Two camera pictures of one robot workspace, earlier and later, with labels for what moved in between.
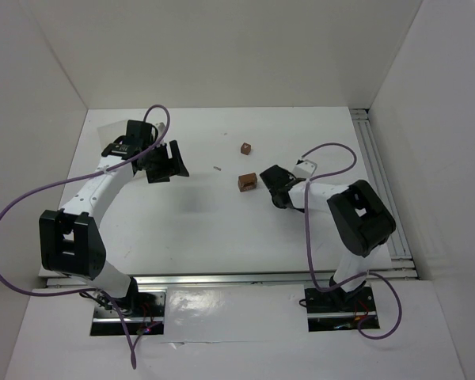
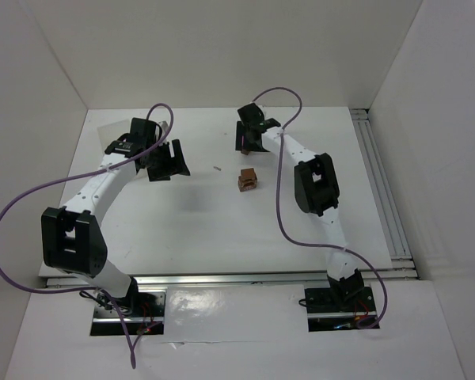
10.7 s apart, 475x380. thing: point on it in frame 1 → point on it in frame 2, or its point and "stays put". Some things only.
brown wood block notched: x=247 y=187 stays put
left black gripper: x=163 y=163 stays put
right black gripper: x=279 y=184 → x=245 y=138
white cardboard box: x=108 y=133 stays put
